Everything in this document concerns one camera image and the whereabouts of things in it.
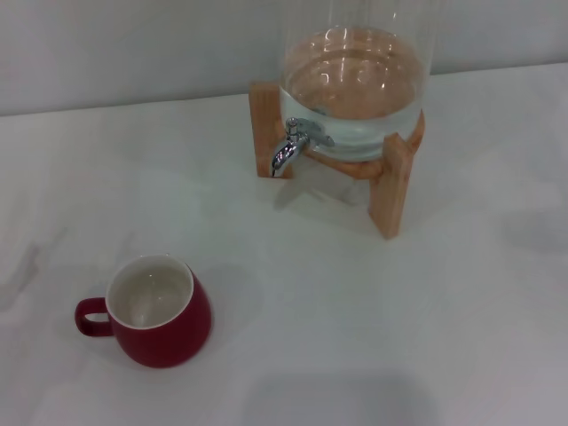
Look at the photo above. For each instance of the glass water dispenser jar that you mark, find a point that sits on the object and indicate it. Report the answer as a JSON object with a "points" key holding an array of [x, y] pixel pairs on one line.
{"points": [[355, 89]]}

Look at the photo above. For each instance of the chrome faucet tap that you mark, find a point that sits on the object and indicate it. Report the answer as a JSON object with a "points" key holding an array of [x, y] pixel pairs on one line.
{"points": [[286, 153]]}

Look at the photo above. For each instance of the red ceramic cup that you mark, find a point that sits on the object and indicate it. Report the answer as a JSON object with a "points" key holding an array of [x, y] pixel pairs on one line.
{"points": [[168, 337]]}

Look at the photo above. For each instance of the wooden dispenser stand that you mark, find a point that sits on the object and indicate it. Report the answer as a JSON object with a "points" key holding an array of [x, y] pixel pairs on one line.
{"points": [[392, 199]]}

